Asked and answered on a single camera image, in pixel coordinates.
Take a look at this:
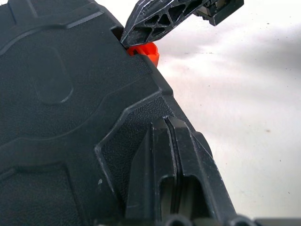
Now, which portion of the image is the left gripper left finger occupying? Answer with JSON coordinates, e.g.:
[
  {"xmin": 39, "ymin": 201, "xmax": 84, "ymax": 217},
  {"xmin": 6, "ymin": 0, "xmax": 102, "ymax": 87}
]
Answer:
[{"xmin": 125, "ymin": 117, "xmax": 179, "ymax": 217}]

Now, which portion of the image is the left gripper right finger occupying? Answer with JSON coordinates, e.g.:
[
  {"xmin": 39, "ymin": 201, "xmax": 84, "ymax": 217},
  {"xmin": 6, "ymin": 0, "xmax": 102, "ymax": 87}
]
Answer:
[{"xmin": 166, "ymin": 117, "xmax": 237, "ymax": 218}]

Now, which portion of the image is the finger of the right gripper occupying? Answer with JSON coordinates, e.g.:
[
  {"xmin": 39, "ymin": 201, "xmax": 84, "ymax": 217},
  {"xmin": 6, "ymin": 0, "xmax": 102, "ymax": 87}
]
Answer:
[{"xmin": 119, "ymin": 0, "xmax": 210, "ymax": 47}]

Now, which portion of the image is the black plastic tool case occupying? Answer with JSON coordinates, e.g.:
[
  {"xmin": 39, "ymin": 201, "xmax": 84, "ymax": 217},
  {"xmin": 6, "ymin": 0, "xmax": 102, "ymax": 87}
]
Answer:
[{"xmin": 0, "ymin": 0, "xmax": 189, "ymax": 226}]

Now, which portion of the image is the beige table cloth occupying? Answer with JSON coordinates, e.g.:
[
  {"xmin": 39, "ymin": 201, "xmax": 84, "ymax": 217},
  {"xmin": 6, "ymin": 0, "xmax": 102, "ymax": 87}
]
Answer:
[{"xmin": 122, "ymin": 0, "xmax": 301, "ymax": 223}]

